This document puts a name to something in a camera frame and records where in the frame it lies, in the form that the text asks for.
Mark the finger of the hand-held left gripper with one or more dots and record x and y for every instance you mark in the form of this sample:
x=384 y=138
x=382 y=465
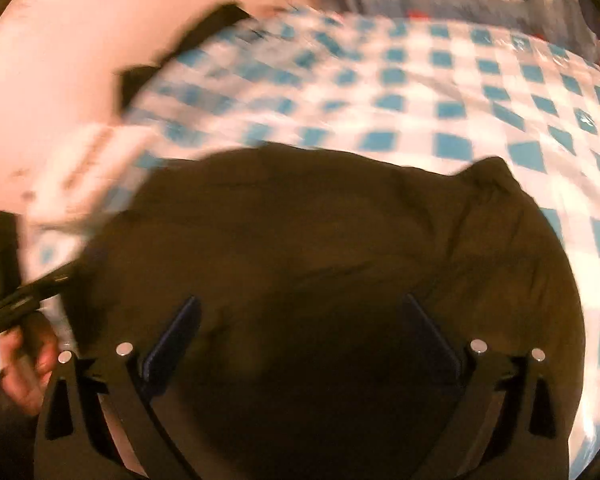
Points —
x=60 y=279
x=5 y=255

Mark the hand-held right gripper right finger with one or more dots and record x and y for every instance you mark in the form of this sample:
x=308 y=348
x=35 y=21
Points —
x=427 y=335

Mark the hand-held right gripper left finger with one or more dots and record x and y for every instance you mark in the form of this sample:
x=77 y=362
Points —
x=172 y=335

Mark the black puffer jacket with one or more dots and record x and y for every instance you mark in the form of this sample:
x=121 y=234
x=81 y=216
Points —
x=305 y=240

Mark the person's left forearm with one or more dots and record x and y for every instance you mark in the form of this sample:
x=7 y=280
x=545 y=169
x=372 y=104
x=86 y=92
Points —
x=10 y=435

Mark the person's left hand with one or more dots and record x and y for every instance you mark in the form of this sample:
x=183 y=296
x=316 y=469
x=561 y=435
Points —
x=30 y=375

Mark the white puffer jacket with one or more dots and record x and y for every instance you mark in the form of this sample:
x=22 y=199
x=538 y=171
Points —
x=80 y=175

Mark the blue white checked bed cover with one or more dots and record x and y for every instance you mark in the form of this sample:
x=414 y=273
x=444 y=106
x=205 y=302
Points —
x=405 y=110

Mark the dark quilted jacket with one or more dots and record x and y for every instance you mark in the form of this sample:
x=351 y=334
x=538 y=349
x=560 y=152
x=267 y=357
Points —
x=210 y=25

